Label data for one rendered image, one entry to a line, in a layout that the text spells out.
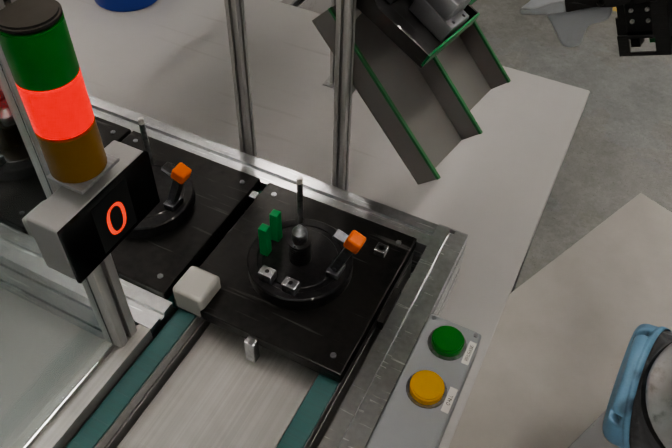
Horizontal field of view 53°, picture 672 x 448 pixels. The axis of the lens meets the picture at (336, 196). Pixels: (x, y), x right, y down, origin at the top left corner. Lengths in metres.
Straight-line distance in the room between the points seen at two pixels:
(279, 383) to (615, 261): 0.57
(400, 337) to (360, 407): 0.11
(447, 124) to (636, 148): 1.80
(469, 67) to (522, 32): 2.16
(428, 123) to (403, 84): 0.07
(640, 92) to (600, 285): 2.06
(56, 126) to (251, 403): 0.43
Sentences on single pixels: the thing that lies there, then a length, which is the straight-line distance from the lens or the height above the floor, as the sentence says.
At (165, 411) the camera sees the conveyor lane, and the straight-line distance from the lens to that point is 0.87.
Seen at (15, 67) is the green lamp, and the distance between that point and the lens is 0.57.
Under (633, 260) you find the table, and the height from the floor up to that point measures 0.86.
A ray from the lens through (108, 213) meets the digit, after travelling 0.66.
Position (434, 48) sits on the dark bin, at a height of 1.19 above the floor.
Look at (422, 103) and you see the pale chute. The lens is 1.04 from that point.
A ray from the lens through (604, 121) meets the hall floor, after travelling 2.89.
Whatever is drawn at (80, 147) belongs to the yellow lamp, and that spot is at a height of 1.30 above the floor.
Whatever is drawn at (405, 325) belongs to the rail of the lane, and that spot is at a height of 0.95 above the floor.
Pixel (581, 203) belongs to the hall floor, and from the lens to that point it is 2.50.
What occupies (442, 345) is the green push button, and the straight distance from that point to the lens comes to 0.85.
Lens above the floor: 1.68
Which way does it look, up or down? 46 degrees down
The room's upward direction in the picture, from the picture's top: 2 degrees clockwise
